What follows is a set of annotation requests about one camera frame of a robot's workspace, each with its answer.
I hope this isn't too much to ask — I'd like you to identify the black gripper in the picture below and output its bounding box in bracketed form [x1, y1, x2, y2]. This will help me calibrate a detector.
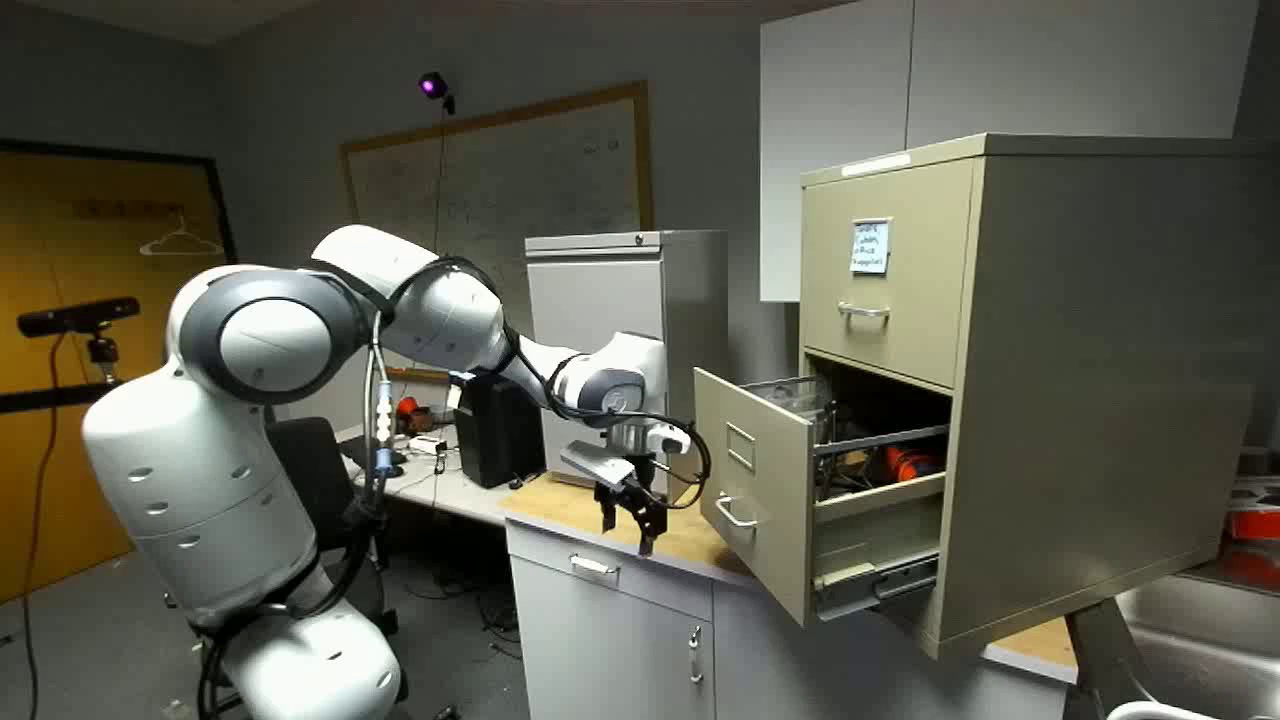
[588, 450, 671, 559]

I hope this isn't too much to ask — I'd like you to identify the beige drawer with label holder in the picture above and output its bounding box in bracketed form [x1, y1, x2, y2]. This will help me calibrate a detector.
[690, 364, 959, 633]

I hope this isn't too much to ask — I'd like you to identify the black office chair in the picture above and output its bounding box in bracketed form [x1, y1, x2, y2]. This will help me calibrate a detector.
[264, 413, 408, 633]

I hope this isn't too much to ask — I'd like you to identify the yellow door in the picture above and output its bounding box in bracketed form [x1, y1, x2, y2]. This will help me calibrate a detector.
[0, 138, 238, 610]

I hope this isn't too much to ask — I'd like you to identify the beige metal filing cabinet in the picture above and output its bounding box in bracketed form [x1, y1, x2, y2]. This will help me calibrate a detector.
[795, 129, 1265, 665]

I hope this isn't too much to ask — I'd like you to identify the white wall cabinet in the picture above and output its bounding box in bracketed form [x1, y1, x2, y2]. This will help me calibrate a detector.
[756, 0, 1265, 307]

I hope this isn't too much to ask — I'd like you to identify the red and white container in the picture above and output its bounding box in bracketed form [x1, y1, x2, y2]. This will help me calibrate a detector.
[1224, 478, 1280, 593]

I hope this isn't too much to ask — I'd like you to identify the webcam with purple light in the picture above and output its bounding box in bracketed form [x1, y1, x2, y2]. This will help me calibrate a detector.
[417, 69, 458, 121]

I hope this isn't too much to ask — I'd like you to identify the silver base cabinet drawer handle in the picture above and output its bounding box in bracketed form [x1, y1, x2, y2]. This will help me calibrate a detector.
[566, 548, 625, 588]

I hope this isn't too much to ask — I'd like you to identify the stainless steel sink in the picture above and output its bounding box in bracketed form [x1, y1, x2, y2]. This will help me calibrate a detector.
[1065, 563, 1280, 720]

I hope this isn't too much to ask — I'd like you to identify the white cluttered desk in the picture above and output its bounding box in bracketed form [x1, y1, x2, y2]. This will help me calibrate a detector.
[337, 422, 541, 534]

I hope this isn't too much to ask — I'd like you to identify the orange item inside drawer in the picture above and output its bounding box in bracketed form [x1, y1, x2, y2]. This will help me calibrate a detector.
[884, 445, 941, 485]

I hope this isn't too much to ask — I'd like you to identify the whiteboard with wooden frame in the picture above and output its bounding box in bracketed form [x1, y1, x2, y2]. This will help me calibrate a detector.
[337, 80, 658, 387]

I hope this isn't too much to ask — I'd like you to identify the grey metal filing cabinet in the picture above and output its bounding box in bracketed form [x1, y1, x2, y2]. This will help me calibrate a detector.
[518, 226, 732, 479]

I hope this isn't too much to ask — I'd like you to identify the silver handle of labelled drawer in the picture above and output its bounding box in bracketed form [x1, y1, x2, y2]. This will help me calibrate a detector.
[834, 295, 894, 335]

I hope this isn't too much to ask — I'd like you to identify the beige drawer with paper label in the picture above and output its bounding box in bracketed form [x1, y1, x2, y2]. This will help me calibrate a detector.
[795, 155, 986, 402]

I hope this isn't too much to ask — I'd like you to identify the black box on desk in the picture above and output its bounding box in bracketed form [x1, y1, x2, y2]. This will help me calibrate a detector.
[448, 367, 549, 493]

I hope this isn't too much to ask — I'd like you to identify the white base cabinet wooden top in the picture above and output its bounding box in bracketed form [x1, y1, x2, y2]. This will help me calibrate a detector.
[499, 469, 1079, 720]

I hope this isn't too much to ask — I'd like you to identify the white wire clothes hanger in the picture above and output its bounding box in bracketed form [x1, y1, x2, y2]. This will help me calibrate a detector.
[135, 218, 231, 264]

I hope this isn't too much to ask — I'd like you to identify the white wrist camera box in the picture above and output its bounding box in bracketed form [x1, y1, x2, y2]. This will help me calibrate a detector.
[556, 445, 641, 493]

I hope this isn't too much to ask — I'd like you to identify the black camera bar on tripod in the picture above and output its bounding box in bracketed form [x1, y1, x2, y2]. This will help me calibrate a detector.
[10, 294, 145, 394]

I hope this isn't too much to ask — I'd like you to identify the metal drawer slide rail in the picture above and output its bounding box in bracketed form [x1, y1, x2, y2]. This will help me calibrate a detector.
[811, 548, 944, 619]

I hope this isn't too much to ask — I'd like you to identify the white paper label card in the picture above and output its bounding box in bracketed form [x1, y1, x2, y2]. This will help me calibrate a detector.
[849, 218, 894, 279]

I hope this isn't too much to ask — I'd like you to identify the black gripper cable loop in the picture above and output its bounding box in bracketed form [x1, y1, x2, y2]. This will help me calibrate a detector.
[642, 415, 715, 511]

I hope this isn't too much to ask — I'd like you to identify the silver drawer pull handle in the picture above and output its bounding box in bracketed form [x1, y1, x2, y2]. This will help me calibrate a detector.
[713, 489, 764, 541]

